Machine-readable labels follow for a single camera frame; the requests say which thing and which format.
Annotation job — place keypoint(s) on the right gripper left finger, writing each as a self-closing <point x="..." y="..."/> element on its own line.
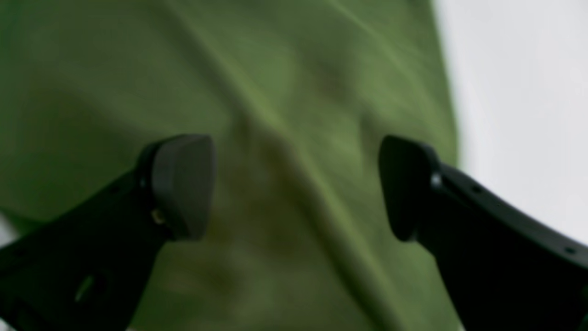
<point x="87" y="270"/>

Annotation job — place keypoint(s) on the olive green t-shirt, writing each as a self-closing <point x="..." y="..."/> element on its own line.
<point x="297" y="95"/>

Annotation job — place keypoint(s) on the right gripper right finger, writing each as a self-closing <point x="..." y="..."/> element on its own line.
<point x="503" y="270"/>

